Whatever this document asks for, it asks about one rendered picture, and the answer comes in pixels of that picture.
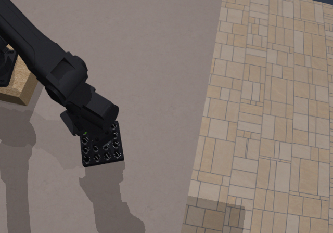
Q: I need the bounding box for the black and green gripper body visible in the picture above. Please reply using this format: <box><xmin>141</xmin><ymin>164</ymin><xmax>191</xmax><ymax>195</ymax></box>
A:
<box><xmin>60</xmin><ymin>110</ymin><xmax>86</xmax><ymax>136</ymax></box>

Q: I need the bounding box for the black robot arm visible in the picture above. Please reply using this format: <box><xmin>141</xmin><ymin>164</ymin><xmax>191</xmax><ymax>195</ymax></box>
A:
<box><xmin>0</xmin><ymin>0</ymin><xmax>119</xmax><ymax>149</ymax></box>

